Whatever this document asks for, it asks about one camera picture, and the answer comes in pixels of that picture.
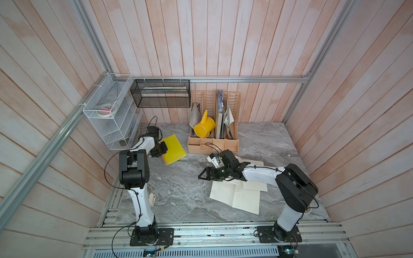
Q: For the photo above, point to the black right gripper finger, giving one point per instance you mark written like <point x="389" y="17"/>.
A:
<point x="208" y="170"/>
<point x="206" y="177"/>

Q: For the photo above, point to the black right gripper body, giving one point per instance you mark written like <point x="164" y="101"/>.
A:
<point x="222" y="172"/>

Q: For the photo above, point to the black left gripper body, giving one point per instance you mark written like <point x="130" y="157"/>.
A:
<point x="159" y="149"/>

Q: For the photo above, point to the cream lined notebook with holes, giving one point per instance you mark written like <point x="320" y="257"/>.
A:
<point x="236" y="196"/>

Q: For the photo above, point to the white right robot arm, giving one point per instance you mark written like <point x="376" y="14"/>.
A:
<point x="297" y="189"/>

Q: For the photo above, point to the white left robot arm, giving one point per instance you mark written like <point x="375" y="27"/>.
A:
<point x="134" y="176"/>

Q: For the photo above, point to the yellow plastic watering can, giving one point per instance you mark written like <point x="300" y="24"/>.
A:
<point x="205" y="126"/>

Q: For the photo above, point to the grey folder in organizer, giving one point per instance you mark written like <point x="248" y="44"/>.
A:
<point x="195" y="116"/>

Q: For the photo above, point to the illustrated book in organizer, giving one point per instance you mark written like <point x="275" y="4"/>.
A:
<point x="228" y="120"/>

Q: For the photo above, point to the peach plastic desk organizer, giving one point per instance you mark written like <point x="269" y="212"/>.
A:
<point x="207" y="100"/>

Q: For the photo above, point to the tape roll on shelf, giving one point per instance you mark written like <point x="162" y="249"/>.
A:
<point x="106" y="110"/>

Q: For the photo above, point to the grey-green book in organizer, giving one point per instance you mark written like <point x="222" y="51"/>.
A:
<point x="219" y="113"/>

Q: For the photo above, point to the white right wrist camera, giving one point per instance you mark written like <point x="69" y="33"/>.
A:
<point x="214" y="159"/>

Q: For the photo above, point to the black mesh wall basket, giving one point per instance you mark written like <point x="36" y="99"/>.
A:
<point x="161" y="93"/>

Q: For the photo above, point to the white wire wall shelf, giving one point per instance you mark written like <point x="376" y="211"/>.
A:
<point x="119" y="131"/>

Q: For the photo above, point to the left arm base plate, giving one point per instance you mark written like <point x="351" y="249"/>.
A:
<point x="161" y="237"/>

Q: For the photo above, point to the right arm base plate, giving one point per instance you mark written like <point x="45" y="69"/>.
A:
<point x="267" y="233"/>

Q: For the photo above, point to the aluminium frame rail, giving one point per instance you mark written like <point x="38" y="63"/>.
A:
<point x="218" y="79"/>

